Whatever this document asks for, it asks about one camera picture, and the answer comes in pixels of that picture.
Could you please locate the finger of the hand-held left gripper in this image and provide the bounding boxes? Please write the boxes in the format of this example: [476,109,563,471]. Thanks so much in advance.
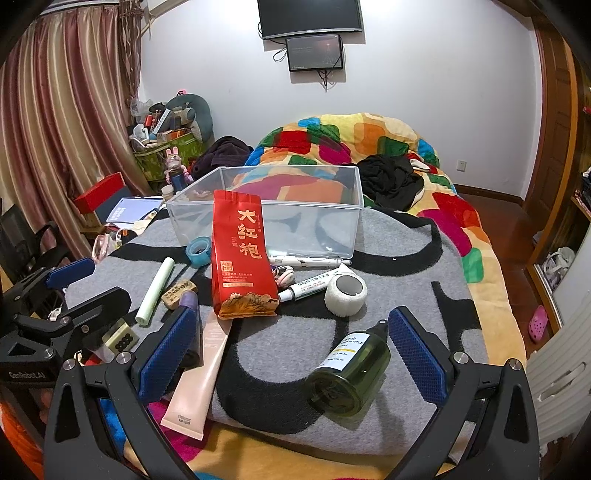
[11,286,133,334]
[2,257,96,320]

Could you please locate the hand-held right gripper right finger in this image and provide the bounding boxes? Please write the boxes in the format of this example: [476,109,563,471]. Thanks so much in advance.
[387,307,550,480]

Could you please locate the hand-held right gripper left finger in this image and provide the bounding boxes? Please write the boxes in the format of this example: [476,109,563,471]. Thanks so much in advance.
[44,307,204,480]

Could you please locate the pink tube with purple cap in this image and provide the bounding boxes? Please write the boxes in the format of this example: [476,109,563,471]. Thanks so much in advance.
[160,292,236,440]

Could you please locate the black dotted small box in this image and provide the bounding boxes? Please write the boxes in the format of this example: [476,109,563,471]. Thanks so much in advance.
[102,318,139,352]

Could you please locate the pale green tube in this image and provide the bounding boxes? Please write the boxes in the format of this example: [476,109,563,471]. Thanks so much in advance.
[135,257,175,325]

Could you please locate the green glass bottle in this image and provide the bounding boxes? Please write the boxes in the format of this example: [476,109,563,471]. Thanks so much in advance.
[306,319,392,415]

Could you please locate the wooden stamp block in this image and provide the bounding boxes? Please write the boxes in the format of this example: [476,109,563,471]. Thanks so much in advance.
[161,279,199,309]

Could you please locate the blue tape roll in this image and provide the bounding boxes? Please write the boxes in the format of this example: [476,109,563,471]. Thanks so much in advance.
[186,236,213,268]

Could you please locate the white gauze roll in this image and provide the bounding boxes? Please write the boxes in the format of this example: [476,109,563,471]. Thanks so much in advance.
[324,272,369,317]

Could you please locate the red tea packet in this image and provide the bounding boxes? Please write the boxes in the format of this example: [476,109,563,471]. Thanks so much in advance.
[211,189,280,320]

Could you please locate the white ointment tube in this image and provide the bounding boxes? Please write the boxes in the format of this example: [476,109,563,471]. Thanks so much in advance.
[278,265,345,303]

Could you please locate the clear plastic bin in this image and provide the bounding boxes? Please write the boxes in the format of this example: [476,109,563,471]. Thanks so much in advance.
[165,165,363,260]

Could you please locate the pink pouch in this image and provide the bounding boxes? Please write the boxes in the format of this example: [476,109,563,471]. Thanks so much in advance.
[92,233,121,264]

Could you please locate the black office chair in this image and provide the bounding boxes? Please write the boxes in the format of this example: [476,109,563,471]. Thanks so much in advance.
[0,198,70,278]

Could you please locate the red box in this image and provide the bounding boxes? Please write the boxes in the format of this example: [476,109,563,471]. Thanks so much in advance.
[74,172,125,214]

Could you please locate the orange clothing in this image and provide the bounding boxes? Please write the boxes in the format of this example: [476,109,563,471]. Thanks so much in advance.
[0,401,42,472]

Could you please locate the blue and white notebook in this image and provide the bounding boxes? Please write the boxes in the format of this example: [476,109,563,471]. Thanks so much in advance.
[105,198,164,227]

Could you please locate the pink slipper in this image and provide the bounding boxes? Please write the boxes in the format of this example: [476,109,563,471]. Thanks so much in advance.
[529,305,549,343]

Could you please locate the green storage bag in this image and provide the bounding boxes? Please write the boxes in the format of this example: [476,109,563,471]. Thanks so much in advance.
[134,134,206,183]

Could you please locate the white pen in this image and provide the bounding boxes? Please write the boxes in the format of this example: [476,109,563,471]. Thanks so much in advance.
[268,254,352,269]

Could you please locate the wooden cabinet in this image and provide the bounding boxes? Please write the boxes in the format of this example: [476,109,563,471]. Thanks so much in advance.
[526,194,591,324]

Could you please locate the pink rabbit figurine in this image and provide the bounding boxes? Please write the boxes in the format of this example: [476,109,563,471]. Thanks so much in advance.
[164,148,195,185]

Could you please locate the striped pink curtain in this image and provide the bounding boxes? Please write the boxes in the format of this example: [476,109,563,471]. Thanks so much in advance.
[0,4,153,259]

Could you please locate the white shoe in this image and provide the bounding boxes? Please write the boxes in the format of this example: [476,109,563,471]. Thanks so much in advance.
[542,247,575,289]

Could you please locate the black clothes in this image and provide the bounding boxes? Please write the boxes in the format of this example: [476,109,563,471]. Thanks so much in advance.
[358,154,426,212]

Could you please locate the dark purple cloth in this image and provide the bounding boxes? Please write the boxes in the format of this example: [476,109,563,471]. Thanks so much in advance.
[191,136,254,178]

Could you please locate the grey neck pillow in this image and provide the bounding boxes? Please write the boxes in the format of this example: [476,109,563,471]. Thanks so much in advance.
[166,93,214,139]

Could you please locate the wooden door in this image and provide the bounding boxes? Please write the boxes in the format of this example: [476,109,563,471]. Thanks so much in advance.
[524,23,591,222]

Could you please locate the black cable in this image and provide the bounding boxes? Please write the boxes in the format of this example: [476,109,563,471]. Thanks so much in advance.
[320,68,348,89]

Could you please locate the black wall monitor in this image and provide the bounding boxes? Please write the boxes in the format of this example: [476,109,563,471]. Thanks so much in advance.
[257,0,363,40]

